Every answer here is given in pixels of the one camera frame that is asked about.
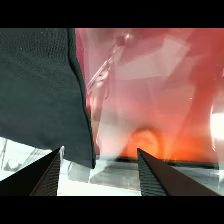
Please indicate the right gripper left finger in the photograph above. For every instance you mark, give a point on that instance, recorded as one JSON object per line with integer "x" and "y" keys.
{"x": 36, "y": 180}

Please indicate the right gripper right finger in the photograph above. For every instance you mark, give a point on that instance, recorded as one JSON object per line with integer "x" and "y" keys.
{"x": 163, "y": 180}

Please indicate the black garment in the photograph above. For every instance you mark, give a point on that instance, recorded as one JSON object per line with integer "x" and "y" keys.
{"x": 40, "y": 86}

